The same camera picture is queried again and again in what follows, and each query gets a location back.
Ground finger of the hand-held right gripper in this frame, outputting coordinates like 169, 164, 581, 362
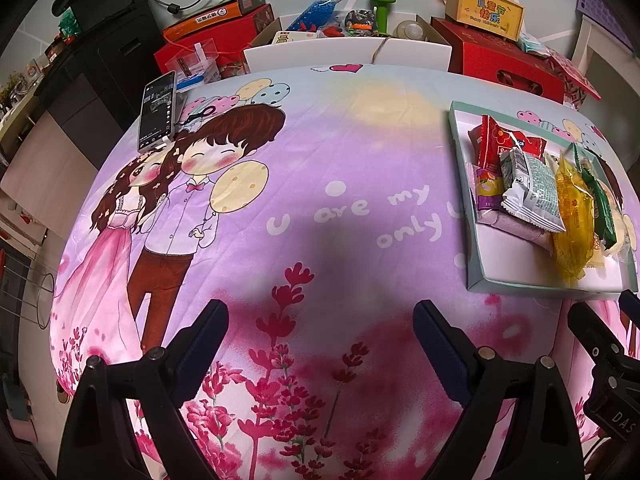
618, 290, 640, 326
567, 302, 624, 376

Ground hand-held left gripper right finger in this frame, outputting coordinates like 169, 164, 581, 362
412, 300, 586, 480

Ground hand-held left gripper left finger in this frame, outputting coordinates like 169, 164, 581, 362
60, 300, 230, 480

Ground clear bag of round buns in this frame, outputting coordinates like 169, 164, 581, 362
597, 179, 639, 262

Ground yellow bread packet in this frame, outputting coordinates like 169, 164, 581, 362
549, 152, 609, 287

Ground teal rimmed white tray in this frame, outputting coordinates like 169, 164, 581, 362
447, 100, 640, 302

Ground dark green snack packet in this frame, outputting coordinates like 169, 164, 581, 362
580, 160, 617, 251

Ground pale green white snack packet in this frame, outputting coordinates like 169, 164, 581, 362
500, 148, 567, 234

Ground pink purple snack packet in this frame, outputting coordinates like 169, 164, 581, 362
472, 165, 557, 252

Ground clear packet green serrated edges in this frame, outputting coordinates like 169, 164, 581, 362
568, 142, 601, 176

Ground red snack packet white crosses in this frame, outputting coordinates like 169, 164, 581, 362
475, 114, 522, 175

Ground printed cartoon blanket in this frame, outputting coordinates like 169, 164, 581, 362
49, 62, 640, 480

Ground white board panel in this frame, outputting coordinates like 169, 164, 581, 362
0, 109, 102, 247

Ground smartphone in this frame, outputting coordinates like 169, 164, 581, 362
137, 70, 177, 154

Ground white shelf unit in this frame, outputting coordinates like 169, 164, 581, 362
569, 25, 640, 127

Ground red gift box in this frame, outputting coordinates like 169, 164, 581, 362
430, 16, 566, 106

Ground teal small packet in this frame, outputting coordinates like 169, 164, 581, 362
517, 32, 551, 56

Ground clear plastic box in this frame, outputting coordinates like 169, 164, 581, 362
172, 40, 222, 87

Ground purple plastic basket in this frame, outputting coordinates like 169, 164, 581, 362
575, 0, 640, 56

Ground black cabinet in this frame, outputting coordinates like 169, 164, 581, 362
36, 0, 167, 172

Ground cluttered side counter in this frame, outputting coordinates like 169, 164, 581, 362
0, 57, 67, 162

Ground white cardboard box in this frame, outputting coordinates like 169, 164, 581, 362
243, 10, 454, 74

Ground red cardboard box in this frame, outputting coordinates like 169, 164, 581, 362
153, 4, 276, 79

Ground white orange carton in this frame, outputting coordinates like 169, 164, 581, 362
272, 30, 321, 46

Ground orange long box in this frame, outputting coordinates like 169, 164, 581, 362
162, 0, 266, 42

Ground toy car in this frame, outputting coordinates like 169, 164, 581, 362
344, 8, 379, 37

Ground green dumbbell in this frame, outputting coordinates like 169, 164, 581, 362
368, 0, 396, 36

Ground bottle of blue beads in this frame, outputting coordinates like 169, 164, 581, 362
285, 0, 344, 31

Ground wire rack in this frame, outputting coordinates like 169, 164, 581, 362
0, 249, 57, 332

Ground black phone strap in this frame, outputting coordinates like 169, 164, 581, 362
175, 104, 217, 126

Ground yellow gift box with handle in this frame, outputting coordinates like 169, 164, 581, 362
442, 0, 526, 44

